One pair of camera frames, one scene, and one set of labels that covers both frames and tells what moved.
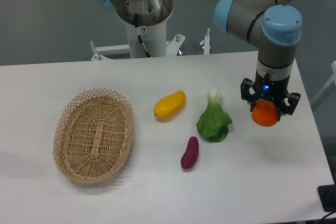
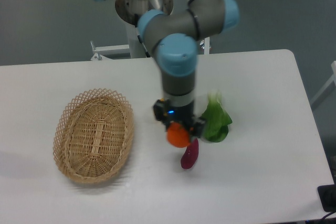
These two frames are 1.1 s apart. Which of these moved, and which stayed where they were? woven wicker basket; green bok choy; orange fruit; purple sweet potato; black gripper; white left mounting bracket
Moved: black gripper; orange fruit
Stayed: woven wicker basket; white left mounting bracket; green bok choy; purple sweet potato
